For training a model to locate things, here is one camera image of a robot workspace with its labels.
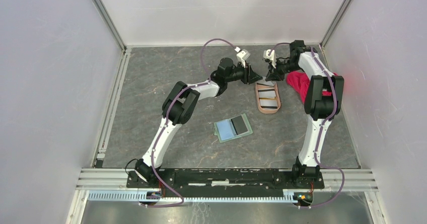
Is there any pink oval card tray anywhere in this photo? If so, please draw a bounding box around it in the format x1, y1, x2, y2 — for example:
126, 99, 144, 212
255, 81, 281, 114

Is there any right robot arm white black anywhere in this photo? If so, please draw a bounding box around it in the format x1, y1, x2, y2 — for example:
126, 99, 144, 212
263, 40, 344, 188

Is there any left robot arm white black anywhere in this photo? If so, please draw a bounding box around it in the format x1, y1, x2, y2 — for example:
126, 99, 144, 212
135, 58, 263, 188

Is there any black credit card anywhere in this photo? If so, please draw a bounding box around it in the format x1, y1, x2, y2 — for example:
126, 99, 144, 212
231, 115, 249, 135

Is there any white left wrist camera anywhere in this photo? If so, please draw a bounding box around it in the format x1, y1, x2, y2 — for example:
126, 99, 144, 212
234, 47, 250, 68

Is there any crumpled red cloth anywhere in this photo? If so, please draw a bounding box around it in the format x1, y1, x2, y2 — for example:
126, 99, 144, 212
286, 71, 333, 103

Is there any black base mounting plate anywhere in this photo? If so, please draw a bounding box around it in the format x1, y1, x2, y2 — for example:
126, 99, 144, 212
126, 168, 325, 198

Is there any silver card with black stripe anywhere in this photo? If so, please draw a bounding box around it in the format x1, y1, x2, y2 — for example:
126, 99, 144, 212
259, 99, 278, 109

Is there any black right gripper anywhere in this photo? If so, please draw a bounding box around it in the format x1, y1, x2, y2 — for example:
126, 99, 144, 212
265, 57, 302, 82

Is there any aluminium frame rail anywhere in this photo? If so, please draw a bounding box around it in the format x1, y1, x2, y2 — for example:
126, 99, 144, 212
66, 0, 388, 224

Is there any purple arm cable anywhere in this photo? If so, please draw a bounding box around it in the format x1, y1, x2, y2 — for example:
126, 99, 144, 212
138, 38, 238, 209
270, 42, 345, 210

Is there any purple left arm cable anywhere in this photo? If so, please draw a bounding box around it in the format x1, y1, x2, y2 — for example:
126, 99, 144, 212
138, 38, 238, 209

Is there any white VIP card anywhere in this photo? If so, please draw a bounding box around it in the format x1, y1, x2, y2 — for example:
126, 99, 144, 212
256, 77, 275, 87

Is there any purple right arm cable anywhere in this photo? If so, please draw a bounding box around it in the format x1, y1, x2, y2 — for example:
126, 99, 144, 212
270, 42, 345, 210

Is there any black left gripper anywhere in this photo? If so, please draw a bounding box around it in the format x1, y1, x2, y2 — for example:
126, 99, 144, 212
226, 60, 263, 86

